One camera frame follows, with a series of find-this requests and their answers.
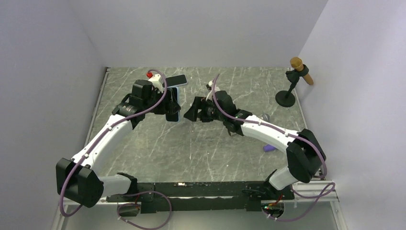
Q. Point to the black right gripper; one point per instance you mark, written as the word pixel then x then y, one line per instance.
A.
pixel 199 102

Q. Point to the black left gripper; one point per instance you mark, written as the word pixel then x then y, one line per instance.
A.
pixel 168 107

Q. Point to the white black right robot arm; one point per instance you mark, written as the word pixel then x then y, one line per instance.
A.
pixel 304 154

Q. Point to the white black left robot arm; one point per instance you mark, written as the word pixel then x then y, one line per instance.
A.
pixel 78 178

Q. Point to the black phone in lilac case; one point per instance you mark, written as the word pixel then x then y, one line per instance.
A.
pixel 176 81

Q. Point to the glitter rhinestone microphone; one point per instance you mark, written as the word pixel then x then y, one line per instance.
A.
pixel 265 117

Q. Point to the purple microphone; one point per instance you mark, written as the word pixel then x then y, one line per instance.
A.
pixel 268 148

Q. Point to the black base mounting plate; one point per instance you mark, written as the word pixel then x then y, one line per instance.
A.
pixel 204 196

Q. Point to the black round mic stand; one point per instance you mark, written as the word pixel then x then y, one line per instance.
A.
pixel 286 98

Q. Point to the gold microphone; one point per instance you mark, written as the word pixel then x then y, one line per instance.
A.
pixel 299 66

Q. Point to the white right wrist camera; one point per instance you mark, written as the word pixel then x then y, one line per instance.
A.
pixel 209 85

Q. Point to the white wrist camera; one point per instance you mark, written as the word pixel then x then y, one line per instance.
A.
pixel 156 80
pixel 209 85

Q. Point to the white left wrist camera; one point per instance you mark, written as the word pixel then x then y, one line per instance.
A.
pixel 156 80

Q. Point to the aluminium frame rail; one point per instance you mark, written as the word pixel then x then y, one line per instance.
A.
pixel 323 190

